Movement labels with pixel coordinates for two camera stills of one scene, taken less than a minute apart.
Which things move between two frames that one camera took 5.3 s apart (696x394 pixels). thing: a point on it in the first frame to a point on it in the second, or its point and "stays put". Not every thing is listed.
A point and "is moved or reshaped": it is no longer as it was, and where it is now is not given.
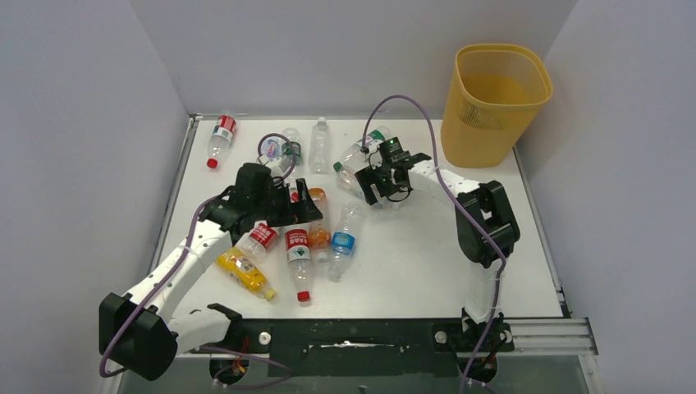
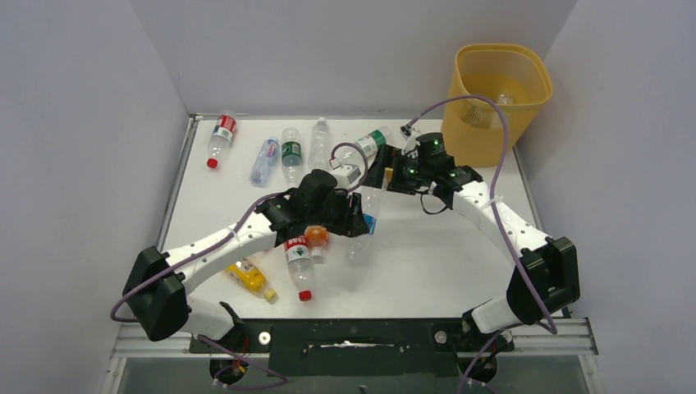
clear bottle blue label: [343, 240] to [355, 248]
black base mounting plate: [360, 347] stays put
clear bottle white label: [348, 180] is moved or reshaped
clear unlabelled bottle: [319, 160] stays put
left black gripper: [302, 212] to [352, 222]
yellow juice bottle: [242, 269] stays put
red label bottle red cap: [299, 255] stays put
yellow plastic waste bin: [494, 93] stays put
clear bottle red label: [222, 136] stays put
